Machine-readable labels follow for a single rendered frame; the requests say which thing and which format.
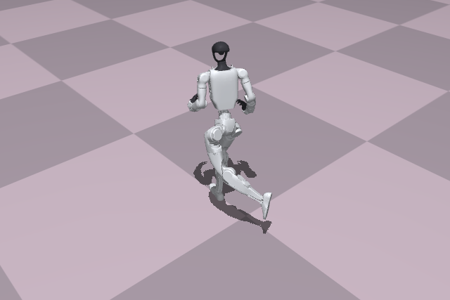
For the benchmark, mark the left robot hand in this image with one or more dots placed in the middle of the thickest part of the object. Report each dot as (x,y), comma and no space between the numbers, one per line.
(194,98)

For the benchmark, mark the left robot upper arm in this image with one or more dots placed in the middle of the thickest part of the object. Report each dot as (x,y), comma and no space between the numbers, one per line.
(202,79)

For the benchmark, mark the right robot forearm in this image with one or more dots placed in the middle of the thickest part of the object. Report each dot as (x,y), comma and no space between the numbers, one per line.
(250,107)

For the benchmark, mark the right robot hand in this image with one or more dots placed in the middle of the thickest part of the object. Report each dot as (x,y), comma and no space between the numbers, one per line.
(242,103)

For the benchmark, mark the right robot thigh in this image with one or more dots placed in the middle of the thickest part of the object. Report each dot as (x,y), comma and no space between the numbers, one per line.
(226,141)

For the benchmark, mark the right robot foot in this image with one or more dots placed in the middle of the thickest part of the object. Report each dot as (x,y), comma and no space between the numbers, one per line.
(219,196)

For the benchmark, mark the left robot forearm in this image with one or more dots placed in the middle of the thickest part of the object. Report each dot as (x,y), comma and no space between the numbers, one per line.
(193,106)

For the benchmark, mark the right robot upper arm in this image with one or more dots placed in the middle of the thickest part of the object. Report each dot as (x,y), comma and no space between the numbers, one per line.
(245,81)

